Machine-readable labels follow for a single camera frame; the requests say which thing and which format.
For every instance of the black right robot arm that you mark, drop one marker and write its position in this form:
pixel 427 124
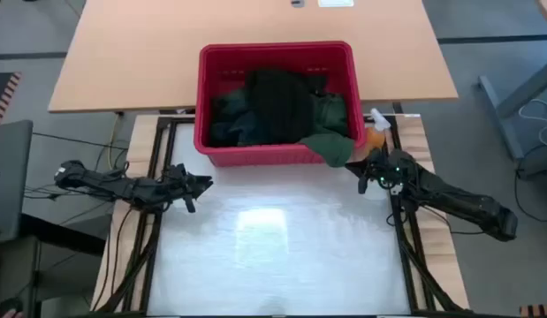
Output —
pixel 454 199

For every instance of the green polo shirt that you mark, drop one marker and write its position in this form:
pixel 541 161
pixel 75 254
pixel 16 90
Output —
pixel 330 132

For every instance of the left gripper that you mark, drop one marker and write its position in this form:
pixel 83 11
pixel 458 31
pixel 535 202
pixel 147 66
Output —
pixel 178 183

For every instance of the black orange striped mat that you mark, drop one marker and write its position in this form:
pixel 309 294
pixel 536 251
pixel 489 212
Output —
pixel 538 310
pixel 5 97

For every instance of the grey desk grommet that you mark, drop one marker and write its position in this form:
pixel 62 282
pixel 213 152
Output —
pixel 297 3

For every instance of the red plastic laundry bin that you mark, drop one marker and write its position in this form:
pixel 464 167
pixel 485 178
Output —
pixel 273 56

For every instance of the black aluminium table frame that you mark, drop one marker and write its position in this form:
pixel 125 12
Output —
pixel 148 278

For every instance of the orange spray bottle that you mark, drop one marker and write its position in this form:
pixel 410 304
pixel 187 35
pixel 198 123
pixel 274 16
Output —
pixel 375 138

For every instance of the black computer mouse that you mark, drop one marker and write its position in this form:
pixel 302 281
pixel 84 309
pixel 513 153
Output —
pixel 10 305

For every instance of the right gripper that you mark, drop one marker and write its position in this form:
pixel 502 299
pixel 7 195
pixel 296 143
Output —
pixel 385 170

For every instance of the grey metal desk leg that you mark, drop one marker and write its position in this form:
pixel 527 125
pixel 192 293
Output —
pixel 498 115

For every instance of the light wooden desk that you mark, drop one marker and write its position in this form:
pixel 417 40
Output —
pixel 167 53

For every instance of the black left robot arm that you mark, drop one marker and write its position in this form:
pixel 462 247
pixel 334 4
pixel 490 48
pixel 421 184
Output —
pixel 105 185

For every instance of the white paper sheet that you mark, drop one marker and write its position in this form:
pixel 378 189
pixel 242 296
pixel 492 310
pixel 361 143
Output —
pixel 336 2

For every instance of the person's hand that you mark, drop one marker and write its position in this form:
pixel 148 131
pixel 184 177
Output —
pixel 3 314

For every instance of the dark blue denim jeans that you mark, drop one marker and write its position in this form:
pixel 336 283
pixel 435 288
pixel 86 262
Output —
pixel 229 119

